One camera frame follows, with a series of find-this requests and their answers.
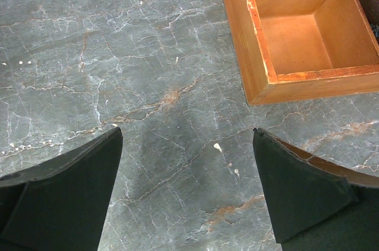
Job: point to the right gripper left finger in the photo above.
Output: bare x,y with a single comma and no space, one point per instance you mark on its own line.
62,203

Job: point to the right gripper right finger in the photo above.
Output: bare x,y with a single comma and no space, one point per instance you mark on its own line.
314,204

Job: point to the orange wooden divided tray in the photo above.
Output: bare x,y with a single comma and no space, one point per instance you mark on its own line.
291,50

